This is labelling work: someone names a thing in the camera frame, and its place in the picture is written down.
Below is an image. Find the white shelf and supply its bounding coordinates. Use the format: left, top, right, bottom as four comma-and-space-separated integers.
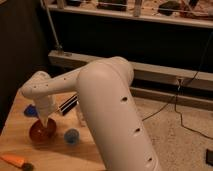
47, 0, 213, 29

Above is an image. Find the blue cloth piece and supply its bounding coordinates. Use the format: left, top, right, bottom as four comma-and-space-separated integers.
24, 104, 37, 117

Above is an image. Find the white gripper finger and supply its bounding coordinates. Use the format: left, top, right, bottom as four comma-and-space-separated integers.
40, 118, 49, 128

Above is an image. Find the metal pole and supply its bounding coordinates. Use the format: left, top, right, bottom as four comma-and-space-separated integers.
43, 0, 63, 52

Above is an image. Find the orange carrot toy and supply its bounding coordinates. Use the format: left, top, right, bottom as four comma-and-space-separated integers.
0, 154, 34, 171

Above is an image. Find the orange ceramic bowl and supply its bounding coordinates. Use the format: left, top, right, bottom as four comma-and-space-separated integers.
29, 118, 57, 143

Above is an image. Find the black white striped block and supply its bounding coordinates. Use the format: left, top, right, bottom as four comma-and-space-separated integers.
59, 95, 77, 116

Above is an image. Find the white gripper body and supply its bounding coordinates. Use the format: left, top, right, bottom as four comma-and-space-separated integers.
34, 95, 57, 120

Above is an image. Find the white baseboard heater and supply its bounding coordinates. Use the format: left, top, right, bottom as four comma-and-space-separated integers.
47, 49, 213, 112

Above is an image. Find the wooden table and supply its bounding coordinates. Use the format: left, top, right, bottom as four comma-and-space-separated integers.
0, 92, 105, 171

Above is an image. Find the black cable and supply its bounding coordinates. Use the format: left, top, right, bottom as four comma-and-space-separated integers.
141, 31, 213, 141

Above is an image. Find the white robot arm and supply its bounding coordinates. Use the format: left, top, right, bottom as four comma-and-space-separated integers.
21, 57, 162, 171

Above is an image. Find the blue glass cup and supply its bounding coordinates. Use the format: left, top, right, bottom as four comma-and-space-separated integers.
64, 129, 80, 144

